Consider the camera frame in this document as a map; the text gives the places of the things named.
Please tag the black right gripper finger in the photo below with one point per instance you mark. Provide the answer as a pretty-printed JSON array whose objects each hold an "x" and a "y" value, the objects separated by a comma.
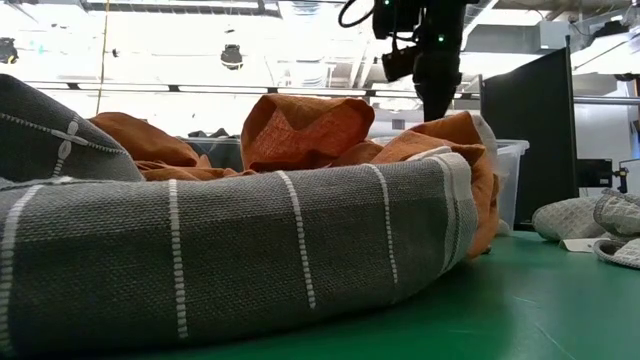
[{"x": 437, "y": 105}]

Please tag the orange towel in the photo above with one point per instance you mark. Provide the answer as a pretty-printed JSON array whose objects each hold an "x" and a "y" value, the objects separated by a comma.
[
  {"x": 450, "y": 140},
  {"x": 300, "y": 130}
]

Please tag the light gray towel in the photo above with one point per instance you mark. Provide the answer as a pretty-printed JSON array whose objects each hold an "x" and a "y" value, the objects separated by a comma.
[{"x": 575, "y": 217}]

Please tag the dark gray white-grid towel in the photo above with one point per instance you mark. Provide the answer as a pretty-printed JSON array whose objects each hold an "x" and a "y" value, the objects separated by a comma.
[{"x": 225, "y": 260}]

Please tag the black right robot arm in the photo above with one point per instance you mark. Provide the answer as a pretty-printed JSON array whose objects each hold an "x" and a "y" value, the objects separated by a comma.
[{"x": 440, "y": 15}]

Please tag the clear plastic bin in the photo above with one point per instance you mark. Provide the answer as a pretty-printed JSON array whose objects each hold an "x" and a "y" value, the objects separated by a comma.
[
  {"x": 512, "y": 175},
  {"x": 220, "y": 152}
]

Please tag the black background monitor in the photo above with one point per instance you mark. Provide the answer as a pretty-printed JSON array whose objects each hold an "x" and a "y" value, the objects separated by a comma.
[{"x": 594, "y": 173}]

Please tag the black equipment stand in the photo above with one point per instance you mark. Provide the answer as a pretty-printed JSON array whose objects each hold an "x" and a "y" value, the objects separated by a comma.
[{"x": 624, "y": 175}]

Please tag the black ceiling spotlight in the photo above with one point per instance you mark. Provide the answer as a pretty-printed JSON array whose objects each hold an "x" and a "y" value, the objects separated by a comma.
[
  {"x": 7, "y": 50},
  {"x": 231, "y": 56}
]

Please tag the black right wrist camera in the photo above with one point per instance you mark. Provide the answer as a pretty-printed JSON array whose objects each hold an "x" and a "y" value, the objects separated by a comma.
[{"x": 400, "y": 64}]

